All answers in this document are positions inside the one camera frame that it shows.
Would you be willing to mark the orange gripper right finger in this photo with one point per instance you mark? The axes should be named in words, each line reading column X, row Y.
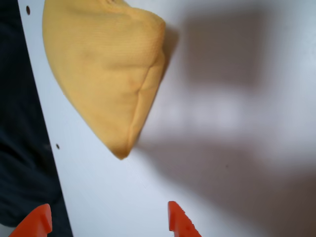
column 180, row 222

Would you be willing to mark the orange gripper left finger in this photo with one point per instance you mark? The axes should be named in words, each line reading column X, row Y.
column 37, row 222

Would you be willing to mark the large yellow bean bag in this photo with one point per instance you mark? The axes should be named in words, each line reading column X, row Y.
column 98, row 74

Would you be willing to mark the person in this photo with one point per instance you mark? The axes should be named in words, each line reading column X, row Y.
column 19, row 123

